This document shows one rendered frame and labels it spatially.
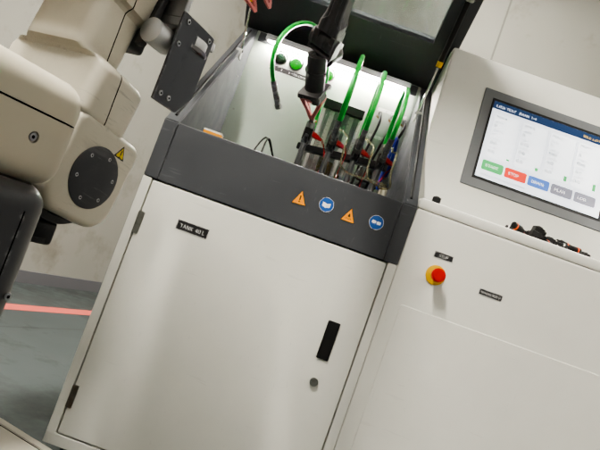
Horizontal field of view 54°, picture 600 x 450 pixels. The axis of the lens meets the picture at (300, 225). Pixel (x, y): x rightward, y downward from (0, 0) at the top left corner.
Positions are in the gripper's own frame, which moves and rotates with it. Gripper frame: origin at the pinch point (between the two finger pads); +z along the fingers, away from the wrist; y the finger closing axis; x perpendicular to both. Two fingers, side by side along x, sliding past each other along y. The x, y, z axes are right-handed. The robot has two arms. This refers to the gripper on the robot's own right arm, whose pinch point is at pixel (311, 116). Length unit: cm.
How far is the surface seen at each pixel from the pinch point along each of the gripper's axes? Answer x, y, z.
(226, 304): -3, -56, 26
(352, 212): -24.4, -28.8, 6.9
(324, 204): -17.2, -30.4, 5.9
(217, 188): 9.5, -39.2, 5.0
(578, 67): -89, 312, 84
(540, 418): -85, -42, 41
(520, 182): -63, 18, 13
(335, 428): -38, -64, 47
